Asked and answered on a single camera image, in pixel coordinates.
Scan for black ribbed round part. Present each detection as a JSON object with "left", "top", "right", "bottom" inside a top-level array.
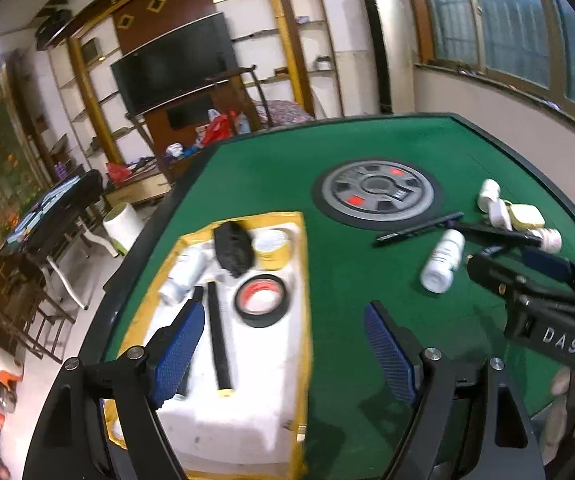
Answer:
[{"left": 214, "top": 219, "right": 257, "bottom": 277}]

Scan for low wooden cabinet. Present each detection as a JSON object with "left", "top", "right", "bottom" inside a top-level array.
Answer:
[{"left": 104, "top": 170, "right": 172, "bottom": 209}]

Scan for brown wooden chair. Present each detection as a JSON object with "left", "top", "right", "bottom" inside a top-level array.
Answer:
[{"left": 0, "top": 252, "right": 77, "bottom": 364}]

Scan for floral cushion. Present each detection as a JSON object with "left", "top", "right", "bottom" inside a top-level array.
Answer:
[{"left": 252, "top": 99, "right": 314, "bottom": 129}]

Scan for white bottle with red label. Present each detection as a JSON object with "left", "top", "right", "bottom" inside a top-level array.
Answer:
[{"left": 159, "top": 247, "right": 209, "bottom": 306}]

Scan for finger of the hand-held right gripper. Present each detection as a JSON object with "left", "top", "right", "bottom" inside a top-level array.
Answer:
[
  {"left": 521, "top": 247, "right": 575, "bottom": 304},
  {"left": 466, "top": 253, "right": 571, "bottom": 307}
]

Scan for person's right hand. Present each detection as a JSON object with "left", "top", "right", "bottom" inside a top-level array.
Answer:
[{"left": 540, "top": 366, "right": 573, "bottom": 467}]

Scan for black tape roll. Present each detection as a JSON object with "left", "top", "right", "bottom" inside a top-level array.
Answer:
[{"left": 233, "top": 274, "right": 289, "bottom": 329}]

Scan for round grey table control panel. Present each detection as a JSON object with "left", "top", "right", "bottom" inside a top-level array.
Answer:
[{"left": 311, "top": 159, "right": 446, "bottom": 231}]

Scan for white plug adapter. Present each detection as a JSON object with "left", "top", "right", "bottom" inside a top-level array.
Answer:
[{"left": 487, "top": 200, "right": 513, "bottom": 231}]

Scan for small red bag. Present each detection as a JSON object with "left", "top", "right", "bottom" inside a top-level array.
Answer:
[{"left": 106, "top": 161, "right": 132, "bottom": 184}]

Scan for window with wooden frame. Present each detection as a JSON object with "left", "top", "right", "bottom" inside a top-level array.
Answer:
[{"left": 401, "top": 0, "right": 575, "bottom": 126}]

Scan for white jar with red print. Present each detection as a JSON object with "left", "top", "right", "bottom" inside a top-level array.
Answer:
[{"left": 526, "top": 227, "right": 563, "bottom": 254}]

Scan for plain black marker pen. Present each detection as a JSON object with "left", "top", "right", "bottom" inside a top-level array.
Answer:
[{"left": 375, "top": 211, "right": 466, "bottom": 247}]

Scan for paper cup with orange print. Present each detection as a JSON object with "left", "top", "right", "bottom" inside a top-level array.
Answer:
[{"left": 0, "top": 341, "right": 24, "bottom": 384}]

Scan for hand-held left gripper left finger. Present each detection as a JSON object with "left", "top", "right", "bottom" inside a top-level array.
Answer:
[{"left": 22, "top": 300, "right": 206, "bottom": 480}]

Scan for black side table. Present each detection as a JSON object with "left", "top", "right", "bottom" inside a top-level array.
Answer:
[{"left": 5, "top": 169, "right": 105, "bottom": 266}]

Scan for white foam box yellow tape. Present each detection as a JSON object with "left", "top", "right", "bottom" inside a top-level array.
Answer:
[{"left": 102, "top": 210, "right": 314, "bottom": 480}]

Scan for yellow tape roll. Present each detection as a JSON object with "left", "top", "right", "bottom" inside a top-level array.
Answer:
[{"left": 251, "top": 228, "right": 291, "bottom": 271}]

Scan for black television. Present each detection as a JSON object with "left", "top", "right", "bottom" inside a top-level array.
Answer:
[{"left": 110, "top": 11, "right": 239, "bottom": 117}]

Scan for dark wooden chair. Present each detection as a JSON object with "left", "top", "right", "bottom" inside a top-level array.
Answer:
[{"left": 204, "top": 64, "right": 274, "bottom": 136}]

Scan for wall shelf unit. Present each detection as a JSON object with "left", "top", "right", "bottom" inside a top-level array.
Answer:
[{"left": 38, "top": 0, "right": 345, "bottom": 196}]

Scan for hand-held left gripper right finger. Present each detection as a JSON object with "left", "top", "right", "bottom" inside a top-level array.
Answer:
[{"left": 363, "top": 300, "right": 548, "bottom": 480}]

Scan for white bottle with green label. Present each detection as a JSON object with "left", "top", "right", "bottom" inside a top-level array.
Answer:
[{"left": 419, "top": 228, "right": 467, "bottom": 294}]

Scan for white bin with green rim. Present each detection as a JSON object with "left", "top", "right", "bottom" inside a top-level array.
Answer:
[{"left": 102, "top": 202, "right": 142, "bottom": 257}]

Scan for red plastic bag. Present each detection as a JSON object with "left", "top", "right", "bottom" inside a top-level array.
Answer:
[{"left": 199, "top": 112, "right": 234, "bottom": 147}]

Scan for small white bottle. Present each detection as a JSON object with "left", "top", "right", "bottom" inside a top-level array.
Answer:
[{"left": 477, "top": 178, "right": 502, "bottom": 214}]

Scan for standing air conditioner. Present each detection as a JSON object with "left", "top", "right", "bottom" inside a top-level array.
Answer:
[{"left": 353, "top": 0, "right": 414, "bottom": 116}]

